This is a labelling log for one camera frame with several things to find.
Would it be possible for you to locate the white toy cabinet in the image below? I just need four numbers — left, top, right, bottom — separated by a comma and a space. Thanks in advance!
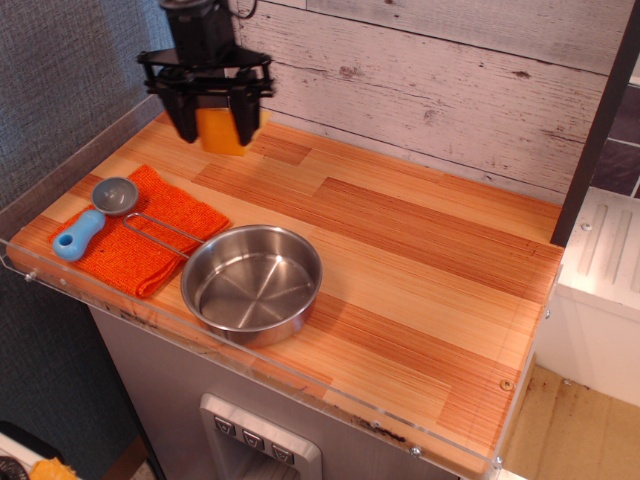
534, 188, 639, 405

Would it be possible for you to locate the clear acrylic countertop guard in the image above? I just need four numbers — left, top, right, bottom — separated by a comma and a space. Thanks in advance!
8, 115, 562, 479

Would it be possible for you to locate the stainless steel pot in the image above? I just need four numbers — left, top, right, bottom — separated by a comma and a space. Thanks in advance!
122, 211, 324, 349

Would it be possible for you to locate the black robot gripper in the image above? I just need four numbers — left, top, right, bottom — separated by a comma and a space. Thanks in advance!
137, 1, 275, 146

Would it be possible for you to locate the dark vertical post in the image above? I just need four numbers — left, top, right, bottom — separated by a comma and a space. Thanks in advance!
551, 1, 639, 247

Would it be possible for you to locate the orange black object corner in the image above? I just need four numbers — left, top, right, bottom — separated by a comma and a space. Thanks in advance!
1, 456, 79, 480

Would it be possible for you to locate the blue grey measuring scoop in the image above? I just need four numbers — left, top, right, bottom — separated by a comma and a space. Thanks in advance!
52, 177, 139, 261

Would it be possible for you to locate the silver ice dispenser panel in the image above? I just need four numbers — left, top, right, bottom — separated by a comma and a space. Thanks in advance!
199, 393, 323, 479

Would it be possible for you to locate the grey toy fridge cabinet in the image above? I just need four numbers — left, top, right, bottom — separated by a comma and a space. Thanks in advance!
91, 308, 453, 479

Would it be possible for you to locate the orange cheese slice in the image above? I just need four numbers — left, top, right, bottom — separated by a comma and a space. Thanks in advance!
196, 108, 271, 156

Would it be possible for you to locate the orange woven cloth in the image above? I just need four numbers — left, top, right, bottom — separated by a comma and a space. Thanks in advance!
73, 165, 231, 298

